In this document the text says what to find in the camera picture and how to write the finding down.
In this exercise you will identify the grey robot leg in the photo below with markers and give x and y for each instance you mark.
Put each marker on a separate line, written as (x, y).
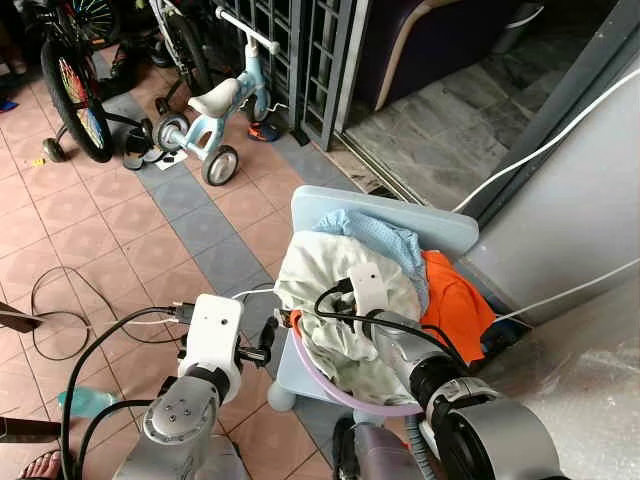
(225, 462)
(375, 455)

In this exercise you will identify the light blue dotted cloth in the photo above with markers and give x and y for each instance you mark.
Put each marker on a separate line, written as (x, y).
(385, 238)

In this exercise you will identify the grey door frame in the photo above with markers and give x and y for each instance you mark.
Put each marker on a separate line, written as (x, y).
(565, 90)

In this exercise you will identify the green plastic bottle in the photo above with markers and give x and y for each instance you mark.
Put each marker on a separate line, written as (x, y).
(88, 402)

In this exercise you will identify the orange and blue shoe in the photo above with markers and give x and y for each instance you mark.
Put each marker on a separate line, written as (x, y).
(264, 131)

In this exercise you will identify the dark purple sofa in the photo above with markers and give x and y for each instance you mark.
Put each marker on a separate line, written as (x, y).
(440, 40)

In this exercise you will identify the light blue balance bike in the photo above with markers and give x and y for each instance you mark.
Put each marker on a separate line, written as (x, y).
(210, 125)

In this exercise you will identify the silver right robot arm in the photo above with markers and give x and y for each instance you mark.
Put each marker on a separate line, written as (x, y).
(480, 430)

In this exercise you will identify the orange cloth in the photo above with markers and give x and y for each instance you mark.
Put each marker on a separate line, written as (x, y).
(455, 300)

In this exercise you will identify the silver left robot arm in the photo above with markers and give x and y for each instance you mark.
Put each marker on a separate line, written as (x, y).
(180, 420)

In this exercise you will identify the pale green cloth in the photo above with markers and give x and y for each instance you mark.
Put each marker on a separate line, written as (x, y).
(320, 275)

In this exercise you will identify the light blue plastic chair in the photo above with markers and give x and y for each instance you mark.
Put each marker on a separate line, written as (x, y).
(380, 215)

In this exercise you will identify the pink plastic basin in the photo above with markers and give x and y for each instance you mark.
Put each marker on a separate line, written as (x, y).
(340, 395)

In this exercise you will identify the bicycle with white frame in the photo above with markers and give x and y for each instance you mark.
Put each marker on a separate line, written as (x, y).
(185, 40)

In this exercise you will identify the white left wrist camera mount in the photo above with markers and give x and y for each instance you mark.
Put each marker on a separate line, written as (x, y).
(212, 335)

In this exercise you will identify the blue plastic object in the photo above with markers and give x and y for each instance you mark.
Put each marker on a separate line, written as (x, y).
(497, 335)

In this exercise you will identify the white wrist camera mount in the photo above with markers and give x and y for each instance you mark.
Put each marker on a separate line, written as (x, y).
(367, 290)
(212, 335)

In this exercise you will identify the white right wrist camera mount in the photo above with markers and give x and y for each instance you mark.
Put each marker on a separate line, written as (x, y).
(367, 290)

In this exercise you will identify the grey robot right leg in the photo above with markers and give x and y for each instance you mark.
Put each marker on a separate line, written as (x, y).
(375, 455)

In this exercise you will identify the person's foot in sandal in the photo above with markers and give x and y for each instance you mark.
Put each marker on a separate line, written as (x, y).
(40, 467)

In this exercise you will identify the dark metal gate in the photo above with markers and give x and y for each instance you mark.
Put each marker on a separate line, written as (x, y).
(325, 60)

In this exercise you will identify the grey robot left leg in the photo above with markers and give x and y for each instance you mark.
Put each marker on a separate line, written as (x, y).
(225, 462)

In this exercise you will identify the black bicycle with colourful spokes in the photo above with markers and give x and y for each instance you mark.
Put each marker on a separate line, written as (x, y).
(78, 100)

